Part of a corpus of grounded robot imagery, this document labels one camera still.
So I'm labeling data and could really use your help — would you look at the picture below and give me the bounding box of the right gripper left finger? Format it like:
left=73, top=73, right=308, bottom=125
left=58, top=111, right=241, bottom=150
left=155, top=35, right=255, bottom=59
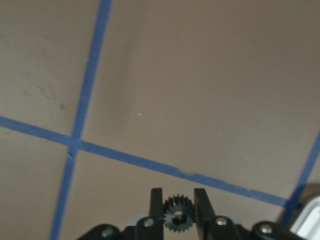
left=136, top=188, right=164, bottom=240

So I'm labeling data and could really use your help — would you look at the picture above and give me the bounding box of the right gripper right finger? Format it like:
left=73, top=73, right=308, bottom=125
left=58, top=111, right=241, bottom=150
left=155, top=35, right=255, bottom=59
left=194, top=188, right=238, bottom=240

